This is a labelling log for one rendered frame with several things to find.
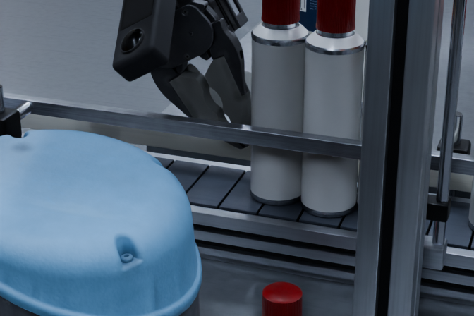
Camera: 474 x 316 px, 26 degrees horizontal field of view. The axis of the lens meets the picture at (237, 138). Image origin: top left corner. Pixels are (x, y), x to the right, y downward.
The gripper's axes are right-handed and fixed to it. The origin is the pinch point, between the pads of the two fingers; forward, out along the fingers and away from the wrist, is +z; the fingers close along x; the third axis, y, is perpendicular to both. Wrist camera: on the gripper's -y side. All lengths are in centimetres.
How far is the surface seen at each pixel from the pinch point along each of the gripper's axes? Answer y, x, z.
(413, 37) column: -16.3, -24.3, -5.5
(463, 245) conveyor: -3.6, -16.2, 15.6
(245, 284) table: -8.1, 2.1, 10.8
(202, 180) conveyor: 1.0, 6.1, 2.8
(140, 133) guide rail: 3.6, 11.3, -3.4
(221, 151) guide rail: 3.6, 4.1, 1.5
